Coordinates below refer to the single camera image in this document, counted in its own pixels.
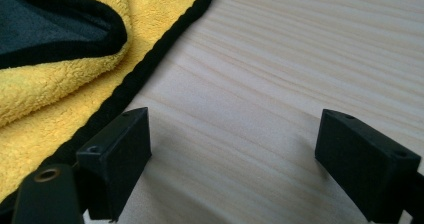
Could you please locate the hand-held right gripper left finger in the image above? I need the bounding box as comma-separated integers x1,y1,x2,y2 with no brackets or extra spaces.
75,106,153,222

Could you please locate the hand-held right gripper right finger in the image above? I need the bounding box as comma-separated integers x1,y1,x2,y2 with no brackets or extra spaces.
314,108,422,224

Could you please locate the yellow and grey towel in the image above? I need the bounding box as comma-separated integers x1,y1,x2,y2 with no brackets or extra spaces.
0,0,218,215

